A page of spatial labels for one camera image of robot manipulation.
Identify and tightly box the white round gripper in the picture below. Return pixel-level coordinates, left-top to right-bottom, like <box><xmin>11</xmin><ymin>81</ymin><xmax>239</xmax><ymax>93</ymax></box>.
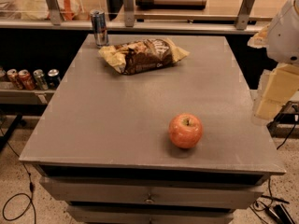
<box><xmin>248</xmin><ymin>0</ymin><xmax>299</xmax><ymax>125</ymax></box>

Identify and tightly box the red apple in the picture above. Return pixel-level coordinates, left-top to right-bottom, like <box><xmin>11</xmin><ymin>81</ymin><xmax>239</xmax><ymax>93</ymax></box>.
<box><xmin>168</xmin><ymin>113</ymin><xmax>203</xmax><ymax>149</ymax></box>

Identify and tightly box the brown chip bag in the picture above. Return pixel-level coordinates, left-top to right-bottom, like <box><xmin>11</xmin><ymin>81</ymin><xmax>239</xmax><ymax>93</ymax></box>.
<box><xmin>99</xmin><ymin>38</ymin><xmax>190</xmax><ymax>75</ymax></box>

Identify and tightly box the white orange bag on shelf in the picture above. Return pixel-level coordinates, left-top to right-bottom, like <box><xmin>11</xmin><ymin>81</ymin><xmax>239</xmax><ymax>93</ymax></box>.
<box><xmin>21</xmin><ymin>0</ymin><xmax>81</xmax><ymax>21</ymax></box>

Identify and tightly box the grey drawer cabinet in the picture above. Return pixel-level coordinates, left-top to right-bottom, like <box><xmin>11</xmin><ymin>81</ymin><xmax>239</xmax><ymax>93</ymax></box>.
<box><xmin>21</xmin><ymin>35</ymin><xmax>285</xmax><ymax>214</ymax></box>

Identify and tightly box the black power adapter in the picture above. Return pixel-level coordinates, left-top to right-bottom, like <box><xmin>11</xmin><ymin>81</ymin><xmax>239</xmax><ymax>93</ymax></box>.
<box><xmin>265</xmin><ymin>204</ymin><xmax>296</xmax><ymax>224</ymax></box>

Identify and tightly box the silver blue soda can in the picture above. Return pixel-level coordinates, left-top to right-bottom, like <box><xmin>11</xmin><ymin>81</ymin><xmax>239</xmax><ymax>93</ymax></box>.
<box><xmin>90</xmin><ymin>9</ymin><xmax>108</xmax><ymax>47</ymax></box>

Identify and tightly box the dark blue soda can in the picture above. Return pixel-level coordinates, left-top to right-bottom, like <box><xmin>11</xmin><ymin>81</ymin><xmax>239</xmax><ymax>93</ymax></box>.
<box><xmin>48</xmin><ymin>69</ymin><xmax>61</xmax><ymax>88</ymax></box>

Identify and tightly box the green silver soda can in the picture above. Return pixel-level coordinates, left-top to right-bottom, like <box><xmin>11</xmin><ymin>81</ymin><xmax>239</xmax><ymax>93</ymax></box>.
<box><xmin>33</xmin><ymin>69</ymin><xmax>49</xmax><ymax>91</ymax></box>

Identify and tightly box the top drawer with knob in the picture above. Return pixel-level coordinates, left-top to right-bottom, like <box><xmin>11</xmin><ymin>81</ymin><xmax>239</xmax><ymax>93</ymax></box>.
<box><xmin>40</xmin><ymin>176</ymin><xmax>263</xmax><ymax>210</ymax></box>

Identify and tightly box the red orange soda can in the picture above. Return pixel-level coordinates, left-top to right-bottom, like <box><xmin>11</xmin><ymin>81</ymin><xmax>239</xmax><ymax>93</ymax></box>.
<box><xmin>18</xmin><ymin>69</ymin><xmax>36</xmax><ymax>91</ymax></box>

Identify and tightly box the low can shelf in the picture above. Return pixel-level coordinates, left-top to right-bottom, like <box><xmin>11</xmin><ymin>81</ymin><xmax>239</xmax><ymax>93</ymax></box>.
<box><xmin>0</xmin><ymin>82</ymin><xmax>54</xmax><ymax>105</ymax></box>

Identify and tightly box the black cable right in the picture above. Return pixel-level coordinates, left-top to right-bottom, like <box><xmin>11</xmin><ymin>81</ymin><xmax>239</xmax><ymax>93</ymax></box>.
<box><xmin>276</xmin><ymin>115</ymin><xmax>299</xmax><ymax>151</ymax></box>

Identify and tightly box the metal bracket right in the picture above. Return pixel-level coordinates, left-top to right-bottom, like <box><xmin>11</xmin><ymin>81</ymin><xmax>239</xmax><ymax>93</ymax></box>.
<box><xmin>235</xmin><ymin>0</ymin><xmax>255</xmax><ymax>30</ymax></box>

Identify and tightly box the metal bracket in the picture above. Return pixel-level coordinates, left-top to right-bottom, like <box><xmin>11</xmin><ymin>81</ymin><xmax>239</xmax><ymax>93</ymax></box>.
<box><xmin>235</xmin><ymin>0</ymin><xmax>255</xmax><ymax>30</ymax></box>
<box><xmin>123</xmin><ymin>0</ymin><xmax>135</xmax><ymax>27</ymax></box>
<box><xmin>46</xmin><ymin>0</ymin><xmax>63</xmax><ymax>25</ymax></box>

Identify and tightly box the metal bracket middle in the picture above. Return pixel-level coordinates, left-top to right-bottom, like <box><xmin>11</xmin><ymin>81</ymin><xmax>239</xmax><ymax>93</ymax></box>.
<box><xmin>123</xmin><ymin>0</ymin><xmax>135</xmax><ymax>27</ymax></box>

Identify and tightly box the metal bracket left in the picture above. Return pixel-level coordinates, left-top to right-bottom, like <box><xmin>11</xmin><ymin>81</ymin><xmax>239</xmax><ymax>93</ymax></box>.
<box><xmin>46</xmin><ymin>0</ymin><xmax>63</xmax><ymax>25</ymax></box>

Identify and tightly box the black floor cable left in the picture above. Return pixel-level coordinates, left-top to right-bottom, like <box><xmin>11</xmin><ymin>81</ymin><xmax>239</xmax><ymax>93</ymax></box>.
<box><xmin>0</xmin><ymin>121</ymin><xmax>37</xmax><ymax>224</ymax></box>

